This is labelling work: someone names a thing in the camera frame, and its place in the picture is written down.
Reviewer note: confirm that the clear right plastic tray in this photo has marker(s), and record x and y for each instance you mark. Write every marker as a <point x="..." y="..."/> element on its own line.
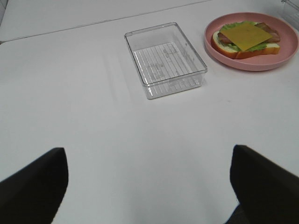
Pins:
<point x="291" y="12"/>

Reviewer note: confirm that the bacon strip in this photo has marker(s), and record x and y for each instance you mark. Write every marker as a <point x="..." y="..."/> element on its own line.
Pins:
<point x="275" y="37"/>
<point x="223" y="39"/>

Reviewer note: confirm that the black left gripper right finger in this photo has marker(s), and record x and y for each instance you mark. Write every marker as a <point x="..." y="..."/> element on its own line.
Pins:
<point x="267" y="193"/>

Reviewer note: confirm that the clear left plastic tray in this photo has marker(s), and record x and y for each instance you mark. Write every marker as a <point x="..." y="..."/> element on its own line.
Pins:
<point x="165" y="60"/>

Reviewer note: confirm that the clear plastic tray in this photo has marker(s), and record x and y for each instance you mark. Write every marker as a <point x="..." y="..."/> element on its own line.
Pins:
<point x="165" y="60"/>
<point x="291" y="12"/>

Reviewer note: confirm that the pink round plate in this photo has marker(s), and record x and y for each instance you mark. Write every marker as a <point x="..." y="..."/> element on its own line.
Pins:
<point x="289" y="43"/>

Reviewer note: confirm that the green lettuce leaf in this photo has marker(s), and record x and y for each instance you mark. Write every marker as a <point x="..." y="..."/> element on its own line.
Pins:
<point x="257" y="46"/>

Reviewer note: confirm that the bread slice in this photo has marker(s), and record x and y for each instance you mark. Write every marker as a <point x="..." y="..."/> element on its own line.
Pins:
<point x="233" y="52"/>

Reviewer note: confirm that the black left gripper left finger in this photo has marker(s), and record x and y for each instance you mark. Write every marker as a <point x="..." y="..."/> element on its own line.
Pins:
<point x="33" y="194"/>

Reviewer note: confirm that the yellow cheese slice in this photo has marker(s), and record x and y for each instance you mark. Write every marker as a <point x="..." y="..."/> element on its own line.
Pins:
<point x="245" y="35"/>

